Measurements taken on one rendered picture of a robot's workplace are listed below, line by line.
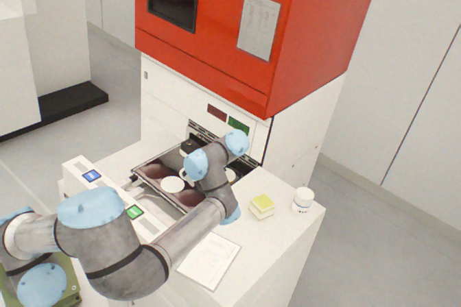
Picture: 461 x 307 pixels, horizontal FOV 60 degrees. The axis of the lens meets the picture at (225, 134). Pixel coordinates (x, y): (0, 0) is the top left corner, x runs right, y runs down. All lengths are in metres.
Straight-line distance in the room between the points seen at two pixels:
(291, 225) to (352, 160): 1.87
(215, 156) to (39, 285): 0.55
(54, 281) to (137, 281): 0.41
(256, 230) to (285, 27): 0.74
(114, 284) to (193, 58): 1.16
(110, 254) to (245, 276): 0.69
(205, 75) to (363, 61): 1.57
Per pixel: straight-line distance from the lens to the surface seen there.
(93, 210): 0.77
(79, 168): 1.73
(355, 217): 3.16
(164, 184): 1.72
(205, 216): 1.00
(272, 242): 1.49
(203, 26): 1.67
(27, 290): 1.18
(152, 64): 2.06
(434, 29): 2.85
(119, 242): 0.79
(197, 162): 1.05
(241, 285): 1.37
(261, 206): 1.50
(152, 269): 0.84
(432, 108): 2.98
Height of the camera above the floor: 2.09
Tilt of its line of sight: 36 degrees down
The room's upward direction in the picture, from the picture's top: 9 degrees clockwise
